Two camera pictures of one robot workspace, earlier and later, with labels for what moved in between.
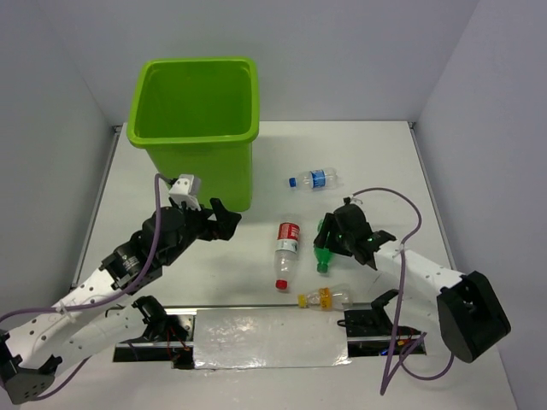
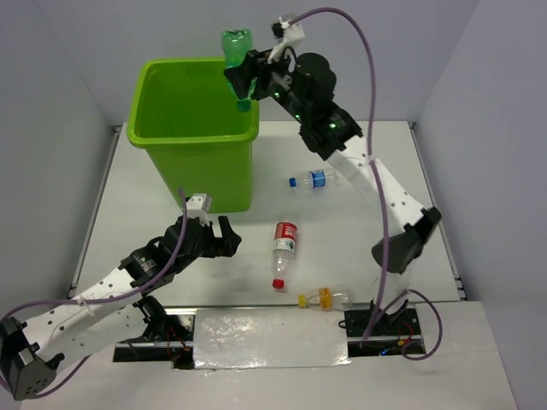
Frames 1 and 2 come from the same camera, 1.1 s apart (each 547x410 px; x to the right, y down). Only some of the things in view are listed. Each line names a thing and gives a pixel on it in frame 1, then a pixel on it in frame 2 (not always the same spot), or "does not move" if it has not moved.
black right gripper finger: (321, 239) → (240, 77)
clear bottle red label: (285, 256) does not move
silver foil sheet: (270, 338) does not move
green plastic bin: (199, 115) does not move
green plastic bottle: (322, 255) → (236, 44)
